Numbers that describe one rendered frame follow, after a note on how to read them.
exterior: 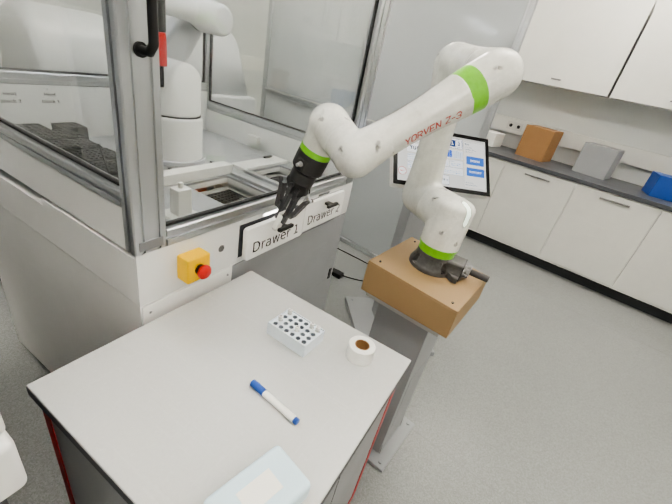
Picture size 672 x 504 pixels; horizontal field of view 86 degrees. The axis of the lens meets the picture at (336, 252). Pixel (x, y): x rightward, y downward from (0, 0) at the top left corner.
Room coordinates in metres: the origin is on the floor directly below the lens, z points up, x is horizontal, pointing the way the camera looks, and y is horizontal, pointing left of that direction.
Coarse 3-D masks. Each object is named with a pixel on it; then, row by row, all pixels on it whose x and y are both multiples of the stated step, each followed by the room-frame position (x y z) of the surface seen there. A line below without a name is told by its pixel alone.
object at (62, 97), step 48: (0, 0) 0.89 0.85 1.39; (48, 0) 0.80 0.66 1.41; (96, 0) 0.72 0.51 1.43; (0, 48) 0.91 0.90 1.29; (48, 48) 0.81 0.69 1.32; (96, 48) 0.73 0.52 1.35; (0, 96) 0.94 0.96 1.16; (48, 96) 0.83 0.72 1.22; (96, 96) 0.74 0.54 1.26; (48, 144) 0.84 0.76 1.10; (96, 144) 0.75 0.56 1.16
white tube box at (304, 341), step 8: (272, 320) 0.73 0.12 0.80; (288, 320) 0.75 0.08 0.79; (296, 320) 0.75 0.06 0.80; (304, 320) 0.76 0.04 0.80; (272, 328) 0.71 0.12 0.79; (280, 328) 0.72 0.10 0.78; (288, 328) 0.72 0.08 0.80; (304, 328) 0.73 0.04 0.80; (320, 328) 0.74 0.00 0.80; (272, 336) 0.71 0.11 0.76; (280, 336) 0.70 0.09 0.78; (288, 336) 0.69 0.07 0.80; (296, 336) 0.69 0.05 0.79; (304, 336) 0.70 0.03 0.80; (312, 336) 0.71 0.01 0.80; (320, 336) 0.72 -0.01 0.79; (288, 344) 0.68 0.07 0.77; (296, 344) 0.67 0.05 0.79; (304, 344) 0.67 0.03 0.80; (312, 344) 0.69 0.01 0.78; (296, 352) 0.67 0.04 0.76; (304, 352) 0.66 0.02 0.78
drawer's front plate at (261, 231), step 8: (296, 216) 1.16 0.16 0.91; (256, 224) 1.00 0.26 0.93; (264, 224) 1.01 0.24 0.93; (272, 224) 1.05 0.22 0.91; (248, 232) 0.95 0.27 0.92; (256, 232) 0.98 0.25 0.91; (264, 232) 1.02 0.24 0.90; (272, 232) 1.05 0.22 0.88; (288, 232) 1.13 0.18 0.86; (248, 240) 0.95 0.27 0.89; (256, 240) 0.99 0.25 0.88; (272, 240) 1.06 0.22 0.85; (280, 240) 1.10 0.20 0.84; (288, 240) 1.14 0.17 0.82; (248, 248) 0.95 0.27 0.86; (256, 248) 0.99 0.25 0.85; (264, 248) 1.02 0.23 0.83; (272, 248) 1.06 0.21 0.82; (248, 256) 0.96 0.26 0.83
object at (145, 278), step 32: (0, 192) 0.98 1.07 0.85; (32, 192) 0.91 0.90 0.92; (32, 224) 0.90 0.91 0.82; (64, 224) 0.81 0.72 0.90; (96, 256) 0.75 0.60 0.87; (128, 256) 0.68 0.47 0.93; (160, 256) 0.72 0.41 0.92; (224, 256) 0.91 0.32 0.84; (128, 288) 0.69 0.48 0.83; (160, 288) 0.72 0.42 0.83
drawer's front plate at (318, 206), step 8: (336, 192) 1.45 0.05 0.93; (344, 192) 1.49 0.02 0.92; (320, 200) 1.32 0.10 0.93; (328, 200) 1.38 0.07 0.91; (336, 200) 1.44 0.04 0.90; (304, 208) 1.24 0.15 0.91; (312, 208) 1.28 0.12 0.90; (320, 208) 1.33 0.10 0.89; (336, 208) 1.45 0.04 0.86; (304, 216) 1.24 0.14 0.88; (320, 216) 1.34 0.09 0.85; (328, 216) 1.40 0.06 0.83; (304, 224) 1.25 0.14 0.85; (312, 224) 1.30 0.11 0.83
